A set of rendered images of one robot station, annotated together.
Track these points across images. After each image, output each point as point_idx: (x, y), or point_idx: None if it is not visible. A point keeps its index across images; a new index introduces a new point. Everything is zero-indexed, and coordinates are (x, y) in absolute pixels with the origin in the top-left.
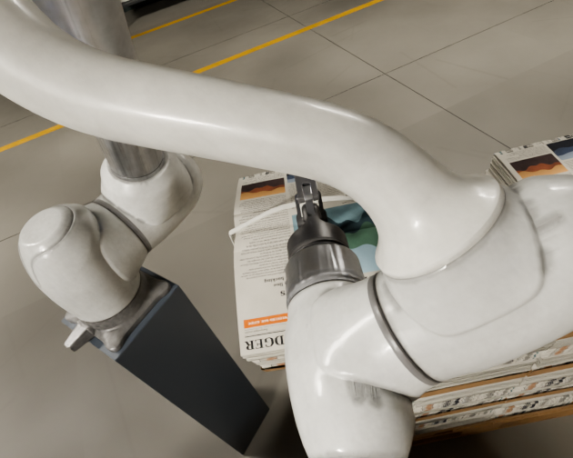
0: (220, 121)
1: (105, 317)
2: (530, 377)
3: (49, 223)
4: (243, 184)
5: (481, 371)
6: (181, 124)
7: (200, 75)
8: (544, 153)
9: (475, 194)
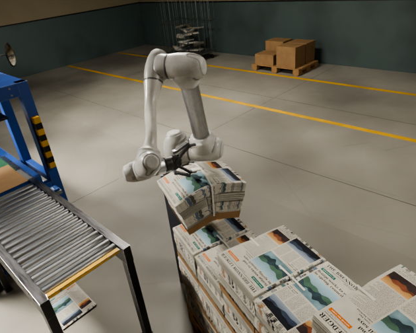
0: (145, 121)
1: None
2: (226, 325)
3: (174, 132)
4: (216, 161)
5: (209, 287)
6: (144, 119)
7: (151, 115)
8: (289, 238)
9: (147, 146)
